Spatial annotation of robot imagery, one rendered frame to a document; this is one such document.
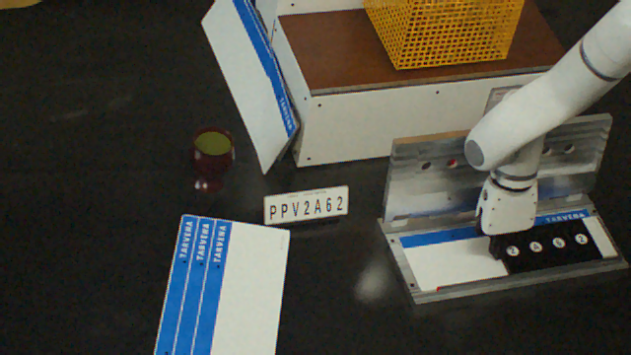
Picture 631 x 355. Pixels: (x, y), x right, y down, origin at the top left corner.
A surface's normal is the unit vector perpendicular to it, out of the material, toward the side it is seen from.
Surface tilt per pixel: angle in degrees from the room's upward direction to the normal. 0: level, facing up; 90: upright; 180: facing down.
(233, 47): 63
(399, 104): 90
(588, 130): 81
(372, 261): 0
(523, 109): 44
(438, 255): 0
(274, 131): 69
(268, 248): 0
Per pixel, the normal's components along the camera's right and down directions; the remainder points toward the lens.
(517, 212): 0.32, 0.56
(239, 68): -0.77, -0.18
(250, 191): 0.14, -0.68
